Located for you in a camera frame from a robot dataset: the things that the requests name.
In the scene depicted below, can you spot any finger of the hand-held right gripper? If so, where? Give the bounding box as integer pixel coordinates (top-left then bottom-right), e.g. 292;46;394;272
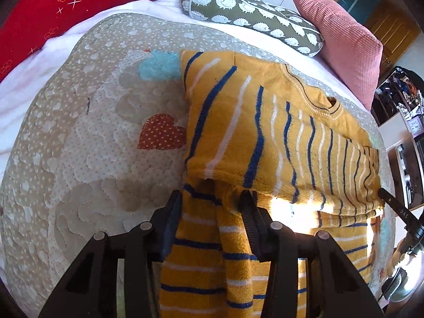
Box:
378;188;422;227

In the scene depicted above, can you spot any white bed sheet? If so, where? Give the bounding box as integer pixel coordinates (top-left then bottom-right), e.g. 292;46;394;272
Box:
0;0;375;160

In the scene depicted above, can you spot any wooden door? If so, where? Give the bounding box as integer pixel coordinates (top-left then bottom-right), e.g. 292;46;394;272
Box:
331;0;416;77

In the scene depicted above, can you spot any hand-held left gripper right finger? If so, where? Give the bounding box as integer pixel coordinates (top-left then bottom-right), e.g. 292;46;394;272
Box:
239;191;387;318

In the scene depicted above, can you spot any quilted beige play mat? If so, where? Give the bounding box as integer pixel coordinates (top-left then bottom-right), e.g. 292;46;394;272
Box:
0;12;398;318

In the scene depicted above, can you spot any yellow striped sweater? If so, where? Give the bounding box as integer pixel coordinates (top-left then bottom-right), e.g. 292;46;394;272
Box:
158;50;385;318

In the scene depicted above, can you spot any green hedgehog print pillow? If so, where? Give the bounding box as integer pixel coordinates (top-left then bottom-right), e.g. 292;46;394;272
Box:
179;0;324;57

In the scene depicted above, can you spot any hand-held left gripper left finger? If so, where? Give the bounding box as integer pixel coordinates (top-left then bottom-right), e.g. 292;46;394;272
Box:
38;190;183;318

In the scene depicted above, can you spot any pink corduroy cushion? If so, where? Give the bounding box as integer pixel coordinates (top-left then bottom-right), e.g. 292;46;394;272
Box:
288;0;384;111

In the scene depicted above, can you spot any red patterned blanket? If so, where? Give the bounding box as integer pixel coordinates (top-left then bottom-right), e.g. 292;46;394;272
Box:
0;0;216;83

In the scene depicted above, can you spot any cluttered white shelf unit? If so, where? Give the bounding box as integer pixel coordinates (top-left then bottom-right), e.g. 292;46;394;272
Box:
371;66;424;206

